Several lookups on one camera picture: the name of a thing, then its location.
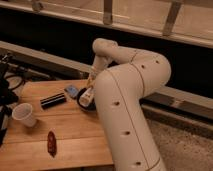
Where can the small white bottle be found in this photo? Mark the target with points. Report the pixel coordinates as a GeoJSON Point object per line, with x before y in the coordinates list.
{"type": "Point", "coordinates": [87, 97]}

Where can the dark ceramic bowl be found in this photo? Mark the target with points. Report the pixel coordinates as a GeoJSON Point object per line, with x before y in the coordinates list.
{"type": "Point", "coordinates": [91, 107]}

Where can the white plastic cup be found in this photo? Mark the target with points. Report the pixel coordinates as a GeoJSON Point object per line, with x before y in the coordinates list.
{"type": "Point", "coordinates": [24, 114]}

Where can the black tripod stand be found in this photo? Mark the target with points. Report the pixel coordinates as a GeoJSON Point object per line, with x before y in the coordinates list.
{"type": "Point", "coordinates": [7, 97]}

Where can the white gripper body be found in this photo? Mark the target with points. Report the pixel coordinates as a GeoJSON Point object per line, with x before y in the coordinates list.
{"type": "Point", "coordinates": [99, 64]}

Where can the blue sponge block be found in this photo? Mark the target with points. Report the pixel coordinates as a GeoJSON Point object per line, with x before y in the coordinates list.
{"type": "Point", "coordinates": [72, 91]}

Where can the black rectangular box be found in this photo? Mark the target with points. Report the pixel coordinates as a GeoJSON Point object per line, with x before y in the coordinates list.
{"type": "Point", "coordinates": [53, 100]}

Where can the dark red pepper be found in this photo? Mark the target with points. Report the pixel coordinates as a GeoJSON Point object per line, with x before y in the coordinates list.
{"type": "Point", "coordinates": [51, 144]}

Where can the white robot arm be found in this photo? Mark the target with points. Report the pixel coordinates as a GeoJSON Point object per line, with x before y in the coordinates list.
{"type": "Point", "coordinates": [122, 76]}

